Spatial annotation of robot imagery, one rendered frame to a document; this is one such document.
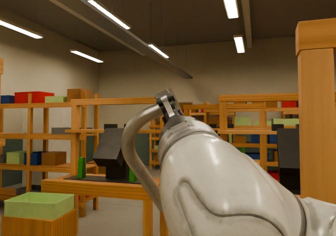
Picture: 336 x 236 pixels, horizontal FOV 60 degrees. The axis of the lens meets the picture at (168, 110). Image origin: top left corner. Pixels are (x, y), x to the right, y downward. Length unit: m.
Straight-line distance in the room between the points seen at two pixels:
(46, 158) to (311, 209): 5.71
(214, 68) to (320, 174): 10.00
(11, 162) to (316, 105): 5.95
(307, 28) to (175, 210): 0.83
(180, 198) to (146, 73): 11.28
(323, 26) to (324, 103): 0.23
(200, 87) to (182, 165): 10.58
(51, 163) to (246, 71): 7.34
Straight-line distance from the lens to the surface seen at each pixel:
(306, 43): 1.00
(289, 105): 7.57
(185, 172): 0.27
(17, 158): 6.34
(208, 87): 10.79
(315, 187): 0.99
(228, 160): 0.27
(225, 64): 10.85
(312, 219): 0.35
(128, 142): 0.63
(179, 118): 0.43
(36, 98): 6.03
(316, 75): 0.98
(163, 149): 0.36
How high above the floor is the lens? 1.63
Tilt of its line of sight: 3 degrees up
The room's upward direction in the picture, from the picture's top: straight up
